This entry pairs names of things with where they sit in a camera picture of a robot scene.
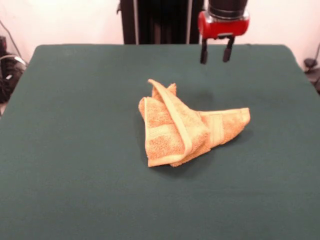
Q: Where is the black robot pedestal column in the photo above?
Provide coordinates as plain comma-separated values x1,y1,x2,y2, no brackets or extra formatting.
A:
116,0,205,45

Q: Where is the orange terry towel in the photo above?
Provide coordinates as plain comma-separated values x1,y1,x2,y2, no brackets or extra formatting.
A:
138,78,251,168

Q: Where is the dark green table cloth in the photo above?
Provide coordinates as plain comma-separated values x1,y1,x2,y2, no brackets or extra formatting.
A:
0,43,320,240

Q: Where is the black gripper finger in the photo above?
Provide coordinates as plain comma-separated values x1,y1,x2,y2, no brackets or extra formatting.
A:
199,37,209,65
222,34,236,63

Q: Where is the black floor device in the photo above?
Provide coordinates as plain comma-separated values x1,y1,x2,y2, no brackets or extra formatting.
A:
303,57,320,95

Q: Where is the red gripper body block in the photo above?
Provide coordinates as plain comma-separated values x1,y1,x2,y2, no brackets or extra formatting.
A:
198,11,250,40

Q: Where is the black cable bundle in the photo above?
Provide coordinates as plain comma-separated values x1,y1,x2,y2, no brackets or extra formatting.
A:
0,52,28,104

